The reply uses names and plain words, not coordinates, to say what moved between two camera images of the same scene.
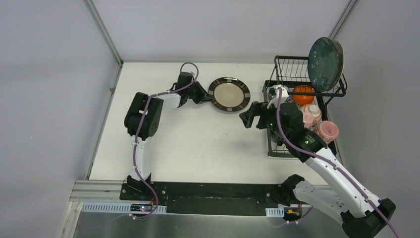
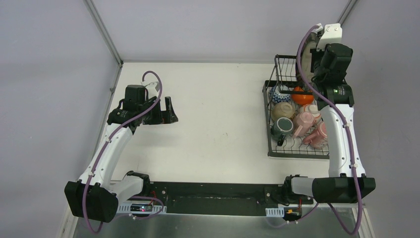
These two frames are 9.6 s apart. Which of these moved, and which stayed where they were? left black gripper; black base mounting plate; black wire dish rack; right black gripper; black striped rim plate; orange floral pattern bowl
Moved: left black gripper; black striped rim plate; right black gripper
Stayed: orange floral pattern bowl; black wire dish rack; black base mounting plate
